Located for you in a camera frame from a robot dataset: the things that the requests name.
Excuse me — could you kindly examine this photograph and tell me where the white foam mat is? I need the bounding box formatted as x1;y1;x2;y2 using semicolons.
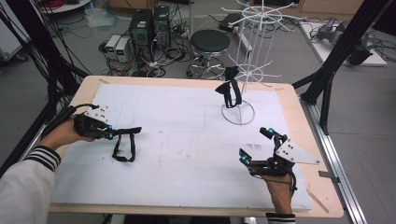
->
50;83;313;212

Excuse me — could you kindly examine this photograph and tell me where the person's right hand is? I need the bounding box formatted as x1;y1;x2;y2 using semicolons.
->
261;175;294;217

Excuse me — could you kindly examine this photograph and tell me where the black metal frame strut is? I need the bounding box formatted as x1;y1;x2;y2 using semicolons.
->
291;0;394;136

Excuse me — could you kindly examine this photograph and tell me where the grey metal bracket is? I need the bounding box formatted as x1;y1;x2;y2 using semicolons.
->
318;170;341;185

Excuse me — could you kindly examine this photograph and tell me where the aluminium rail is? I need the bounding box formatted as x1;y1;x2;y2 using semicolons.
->
0;121;64;178
299;95;369;224

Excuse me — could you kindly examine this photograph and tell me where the black metal frame with cables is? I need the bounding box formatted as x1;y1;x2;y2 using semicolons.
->
0;0;92;125

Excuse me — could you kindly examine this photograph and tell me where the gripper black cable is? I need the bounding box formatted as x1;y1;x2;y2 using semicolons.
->
40;103;101;141
289;172;299;201

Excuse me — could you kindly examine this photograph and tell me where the white round table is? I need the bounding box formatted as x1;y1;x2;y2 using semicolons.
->
39;0;93;15

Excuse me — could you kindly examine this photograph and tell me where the white low platform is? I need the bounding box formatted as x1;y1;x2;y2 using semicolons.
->
299;21;389;68

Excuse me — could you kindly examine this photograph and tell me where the large black computer tower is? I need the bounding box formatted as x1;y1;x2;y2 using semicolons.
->
128;8;154;63

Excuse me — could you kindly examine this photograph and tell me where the grey robot device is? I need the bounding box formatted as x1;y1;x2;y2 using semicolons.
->
310;16;375;67

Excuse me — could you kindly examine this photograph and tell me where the clear plastic bag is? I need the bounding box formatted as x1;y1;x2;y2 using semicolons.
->
84;7;120;30

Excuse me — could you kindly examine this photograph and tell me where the black bow tie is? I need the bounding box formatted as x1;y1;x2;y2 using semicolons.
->
214;65;244;109
111;125;143;163

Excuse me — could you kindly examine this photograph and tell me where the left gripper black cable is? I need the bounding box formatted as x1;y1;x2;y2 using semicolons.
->
40;103;101;141

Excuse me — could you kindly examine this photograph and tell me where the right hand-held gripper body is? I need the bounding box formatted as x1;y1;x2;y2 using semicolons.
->
248;135;321;177

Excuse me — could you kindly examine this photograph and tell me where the person's left hand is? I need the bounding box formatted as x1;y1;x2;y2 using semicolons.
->
38;119;96;154

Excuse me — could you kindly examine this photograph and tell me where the white wire display rack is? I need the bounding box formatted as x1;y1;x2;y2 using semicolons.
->
219;0;308;126

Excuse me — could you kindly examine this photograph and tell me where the white bench power supply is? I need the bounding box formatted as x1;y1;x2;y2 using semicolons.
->
105;34;122;60
114;36;131;63

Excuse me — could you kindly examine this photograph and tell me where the black round stool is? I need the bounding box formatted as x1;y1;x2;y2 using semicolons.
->
186;29;232;80

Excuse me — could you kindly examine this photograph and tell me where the slim black computer tower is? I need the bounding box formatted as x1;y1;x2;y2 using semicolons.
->
151;5;172;50

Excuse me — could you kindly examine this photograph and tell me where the grey equipment case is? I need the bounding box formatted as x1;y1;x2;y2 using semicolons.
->
0;17;31;63

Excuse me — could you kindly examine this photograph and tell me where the thin wooden stick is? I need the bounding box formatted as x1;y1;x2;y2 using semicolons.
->
305;188;331;215

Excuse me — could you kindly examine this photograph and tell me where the black flat box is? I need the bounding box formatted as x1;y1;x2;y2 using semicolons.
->
218;13;243;34

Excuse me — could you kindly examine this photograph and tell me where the tangle of floor cables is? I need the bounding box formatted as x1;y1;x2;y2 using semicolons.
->
98;18;194;78

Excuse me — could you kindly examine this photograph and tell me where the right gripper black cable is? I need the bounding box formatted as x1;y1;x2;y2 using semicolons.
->
289;172;299;201

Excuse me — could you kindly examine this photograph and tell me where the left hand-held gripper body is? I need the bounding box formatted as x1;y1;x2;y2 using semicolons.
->
73;105;110;141

